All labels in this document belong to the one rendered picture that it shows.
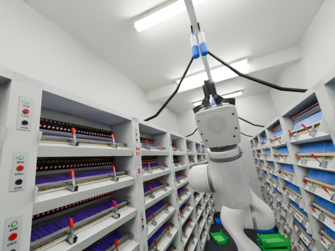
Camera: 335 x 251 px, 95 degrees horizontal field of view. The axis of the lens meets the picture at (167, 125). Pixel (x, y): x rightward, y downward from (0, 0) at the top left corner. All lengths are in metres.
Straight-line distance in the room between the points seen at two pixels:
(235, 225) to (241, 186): 0.44
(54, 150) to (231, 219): 0.81
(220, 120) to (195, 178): 0.17
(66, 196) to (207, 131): 0.63
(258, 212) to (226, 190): 0.41
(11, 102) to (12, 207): 0.34
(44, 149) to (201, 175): 0.59
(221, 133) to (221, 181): 0.12
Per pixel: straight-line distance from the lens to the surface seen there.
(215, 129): 0.40
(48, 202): 0.77
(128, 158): 1.18
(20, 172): 0.71
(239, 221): 0.86
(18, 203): 0.72
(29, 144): 0.73
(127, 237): 1.24
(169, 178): 1.80
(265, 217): 0.85
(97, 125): 1.22
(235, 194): 0.45
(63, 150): 0.79
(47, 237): 0.87
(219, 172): 0.42
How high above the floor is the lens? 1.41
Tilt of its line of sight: 13 degrees up
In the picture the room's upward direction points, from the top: 7 degrees counter-clockwise
